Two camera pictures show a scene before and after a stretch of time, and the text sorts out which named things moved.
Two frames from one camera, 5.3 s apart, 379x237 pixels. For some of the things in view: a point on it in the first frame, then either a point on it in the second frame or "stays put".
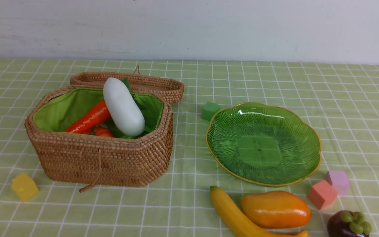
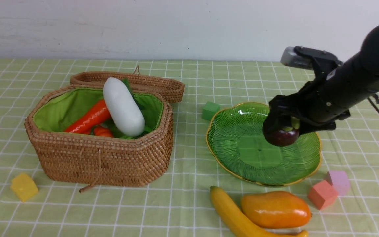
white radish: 126,114 stays put
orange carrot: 99,114 stays put
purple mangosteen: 345,223 -> 285,136
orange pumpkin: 102,131 stays put
